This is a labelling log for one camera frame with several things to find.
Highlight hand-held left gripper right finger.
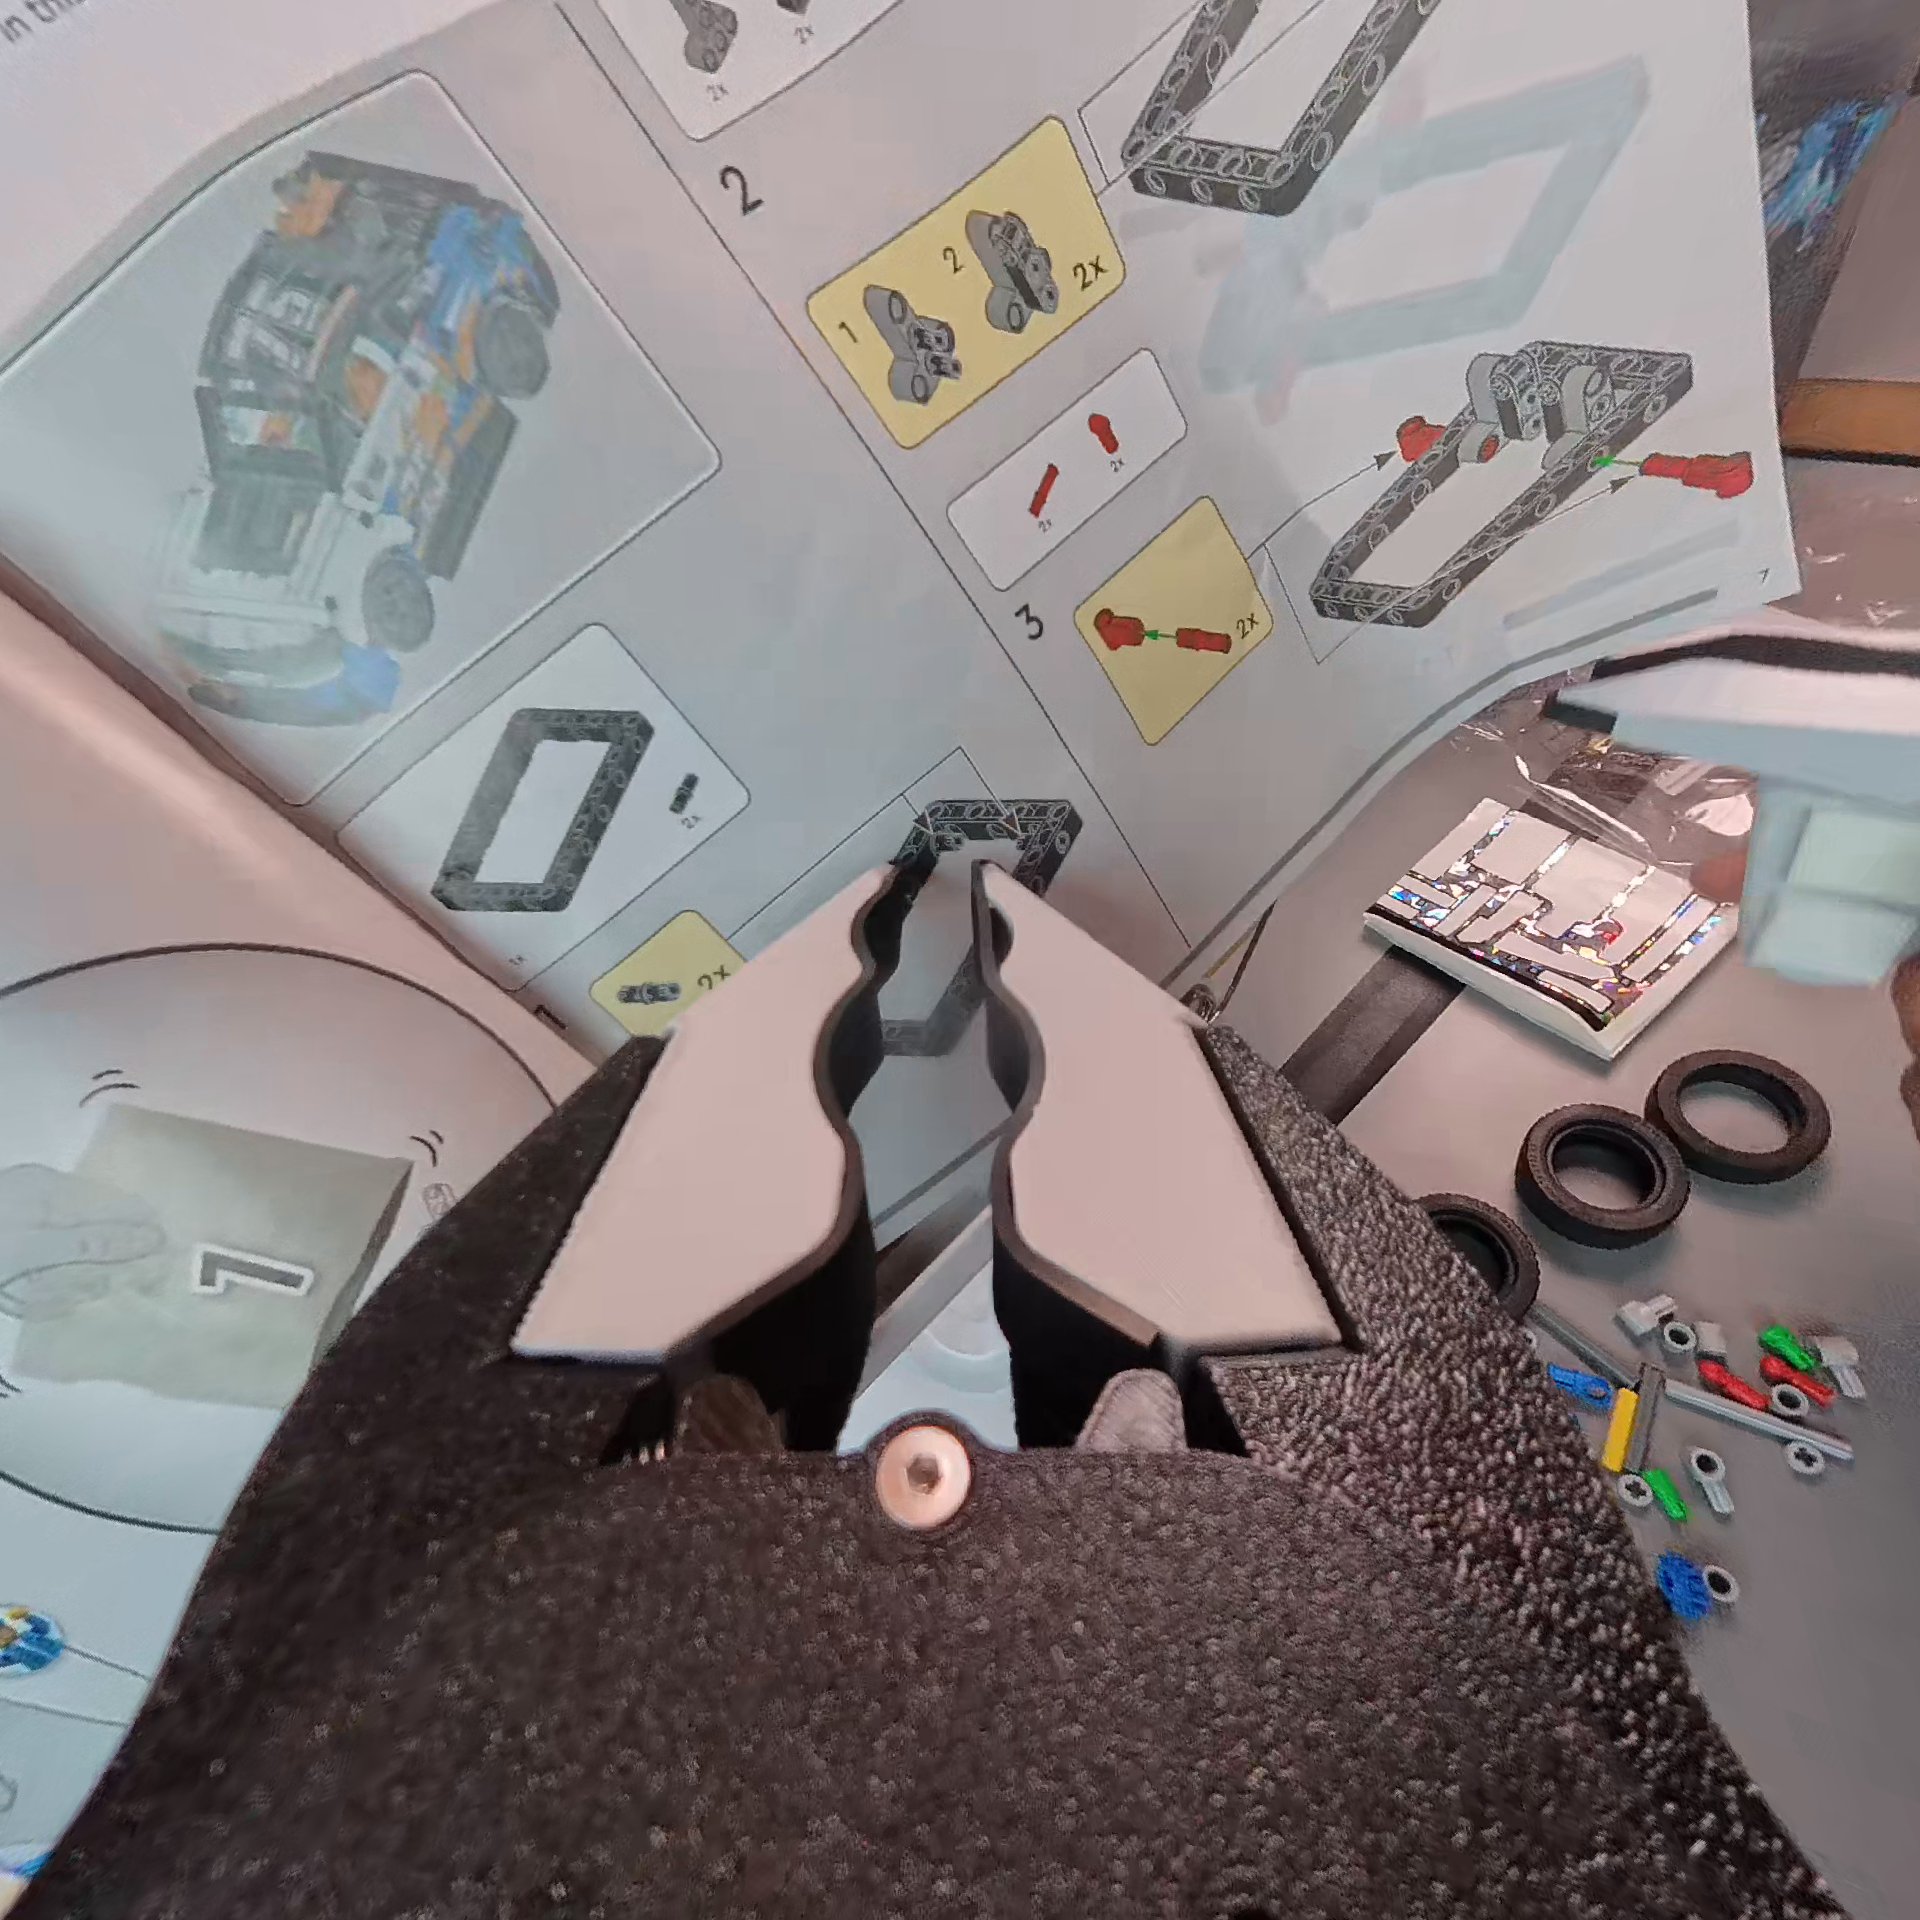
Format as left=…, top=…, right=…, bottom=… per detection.
left=969, top=861, right=1344, bottom=1454

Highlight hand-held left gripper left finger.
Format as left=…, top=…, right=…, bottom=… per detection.
left=509, top=861, right=910, bottom=1450

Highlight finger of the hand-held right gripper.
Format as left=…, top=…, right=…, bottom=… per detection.
left=1546, top=631, right=1920, bottom=991

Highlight building instruction booklet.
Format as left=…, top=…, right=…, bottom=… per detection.
left=0, top=0, right=1801, bottom=1892

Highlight cluster of mixed small parts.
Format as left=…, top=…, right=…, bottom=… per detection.
left=1536, top=1289, right=1869, bottom=1630

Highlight grey desk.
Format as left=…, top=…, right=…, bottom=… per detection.
left=1170, top=450, right=1920, bottom=1920

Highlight clear plastic bags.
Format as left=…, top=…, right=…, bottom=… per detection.
left=1441, top=496, right=1920, bottom=902

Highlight shiny sticker sheet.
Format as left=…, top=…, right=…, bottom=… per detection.
left=1362, top=796, right=1748, bottom=1064

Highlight black rubber toy tire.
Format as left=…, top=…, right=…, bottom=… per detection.
left=1418, top=1191, right=1546, bottom=1320
left=1642, top=1049, right=1835, bottom=1186
left=1516, top=1105, right=1689, bottom=1250

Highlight black toy car set box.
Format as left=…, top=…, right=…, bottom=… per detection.
left=1746, top=0, right=1920, bottom=393

